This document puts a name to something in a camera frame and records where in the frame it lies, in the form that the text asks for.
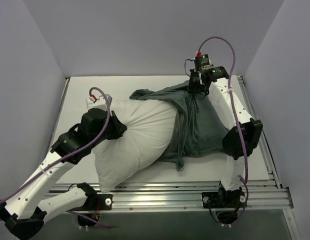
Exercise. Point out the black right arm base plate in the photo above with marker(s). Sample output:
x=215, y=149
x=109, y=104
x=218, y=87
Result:
x=223, y=200

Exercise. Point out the aluminium left side rail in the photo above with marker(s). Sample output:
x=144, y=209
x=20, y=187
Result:
x=60, y=106

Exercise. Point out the aluminium front rail frame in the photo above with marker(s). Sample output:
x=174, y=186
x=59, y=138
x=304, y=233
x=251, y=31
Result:
x=187, y=196

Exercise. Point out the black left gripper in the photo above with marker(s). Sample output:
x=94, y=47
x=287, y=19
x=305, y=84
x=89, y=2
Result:
x=117, y=126

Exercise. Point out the aluminium right side rail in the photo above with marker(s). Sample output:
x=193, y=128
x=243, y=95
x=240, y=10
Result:
x=261, y=165

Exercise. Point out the zebra and grey plush pillowcase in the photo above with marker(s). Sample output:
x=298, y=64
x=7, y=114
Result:
x=197, y=131

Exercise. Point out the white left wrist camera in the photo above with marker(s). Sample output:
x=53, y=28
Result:
x=98, y=102

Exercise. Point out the aluminium rail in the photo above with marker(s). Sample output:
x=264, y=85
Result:
x=60, y=106
x=261, y=165

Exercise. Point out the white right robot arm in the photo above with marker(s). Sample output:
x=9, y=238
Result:
x=243, y=130

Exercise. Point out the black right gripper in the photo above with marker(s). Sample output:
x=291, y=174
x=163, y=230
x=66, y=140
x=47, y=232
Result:
x=194, y=86

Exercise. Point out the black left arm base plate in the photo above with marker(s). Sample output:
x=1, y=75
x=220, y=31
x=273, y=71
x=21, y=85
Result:
x=100, y=202

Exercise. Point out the white pillow insert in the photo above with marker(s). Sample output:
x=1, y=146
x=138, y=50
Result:
x=150, y=126

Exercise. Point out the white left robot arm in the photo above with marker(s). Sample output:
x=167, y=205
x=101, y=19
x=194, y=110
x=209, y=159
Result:
x=26, y=211

